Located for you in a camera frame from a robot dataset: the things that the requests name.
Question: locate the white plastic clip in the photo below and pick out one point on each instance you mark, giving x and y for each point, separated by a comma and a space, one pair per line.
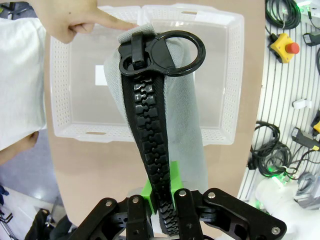
301, 103

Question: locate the yellow emergency stop button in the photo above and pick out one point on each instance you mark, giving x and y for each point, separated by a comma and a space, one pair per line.
283, 47

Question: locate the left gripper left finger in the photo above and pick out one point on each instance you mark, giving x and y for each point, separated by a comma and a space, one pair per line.
135, 220

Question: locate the person's left hand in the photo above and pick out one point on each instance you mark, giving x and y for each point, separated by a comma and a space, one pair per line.
65, 17

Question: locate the white printed t-shirt torso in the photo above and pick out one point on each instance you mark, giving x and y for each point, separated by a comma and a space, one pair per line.
20, 82

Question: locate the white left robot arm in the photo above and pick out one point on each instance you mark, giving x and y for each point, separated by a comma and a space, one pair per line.
287, 215

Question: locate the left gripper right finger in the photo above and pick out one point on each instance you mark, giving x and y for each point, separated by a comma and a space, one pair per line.
190, 212

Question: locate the white perforated plastic basket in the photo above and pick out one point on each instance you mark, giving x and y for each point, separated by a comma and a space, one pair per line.
220, 75
80, 105

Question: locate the black scanner device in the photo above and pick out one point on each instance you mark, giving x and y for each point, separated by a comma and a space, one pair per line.
305, 137

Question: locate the grey pouch with black zipper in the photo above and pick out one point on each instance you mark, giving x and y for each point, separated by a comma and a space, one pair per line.
152, 112

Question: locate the person's right hand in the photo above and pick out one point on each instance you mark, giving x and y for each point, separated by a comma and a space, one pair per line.
32, 138

